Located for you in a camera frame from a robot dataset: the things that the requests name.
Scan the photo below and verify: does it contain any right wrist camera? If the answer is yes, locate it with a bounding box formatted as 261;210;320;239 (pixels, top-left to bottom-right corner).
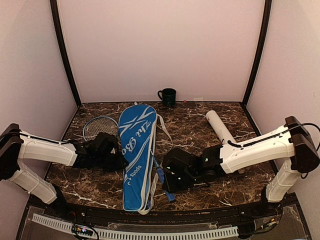
161;148;196;174

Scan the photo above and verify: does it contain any left black frame post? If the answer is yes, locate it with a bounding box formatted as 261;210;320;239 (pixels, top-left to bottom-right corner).
49;0;82;108

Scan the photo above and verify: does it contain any blue badminton racket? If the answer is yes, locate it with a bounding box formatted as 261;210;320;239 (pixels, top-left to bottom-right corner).
152;156;176;203
82;116;119;142

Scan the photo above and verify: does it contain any right black frame post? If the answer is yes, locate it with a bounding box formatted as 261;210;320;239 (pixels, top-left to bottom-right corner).
241;0;273;108

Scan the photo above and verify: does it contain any dark green mug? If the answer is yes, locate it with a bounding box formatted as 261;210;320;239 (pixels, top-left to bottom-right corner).
157;88;177;107

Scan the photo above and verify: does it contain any white shuttlecock tube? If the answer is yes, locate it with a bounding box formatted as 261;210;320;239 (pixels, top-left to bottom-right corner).
205;110;251;175

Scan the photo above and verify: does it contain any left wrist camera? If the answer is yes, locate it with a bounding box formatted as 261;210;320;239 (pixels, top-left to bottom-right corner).
93;132;118;156

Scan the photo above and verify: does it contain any black frame post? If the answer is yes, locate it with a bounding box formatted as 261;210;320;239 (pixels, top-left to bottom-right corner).
49;0;82;108
241;0;273;108

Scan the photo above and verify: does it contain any white slotted cable duct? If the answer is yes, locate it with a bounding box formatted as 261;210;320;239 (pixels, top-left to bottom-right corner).
31;213;239;240

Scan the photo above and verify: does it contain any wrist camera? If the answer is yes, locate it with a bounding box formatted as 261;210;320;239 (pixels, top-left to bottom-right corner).
93;132;118;156
161;148;196;174

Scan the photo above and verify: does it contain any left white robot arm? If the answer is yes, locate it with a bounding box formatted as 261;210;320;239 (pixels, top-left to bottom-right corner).
0;123;129;218

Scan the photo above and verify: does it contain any blue racket bag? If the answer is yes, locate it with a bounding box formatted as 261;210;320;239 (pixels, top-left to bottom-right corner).
118;104;172;215

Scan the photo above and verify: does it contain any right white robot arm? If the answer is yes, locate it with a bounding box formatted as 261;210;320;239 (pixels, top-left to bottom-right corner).
162;110;320;217

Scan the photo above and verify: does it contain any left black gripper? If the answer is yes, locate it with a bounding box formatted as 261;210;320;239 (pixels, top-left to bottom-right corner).
94;151;129;173

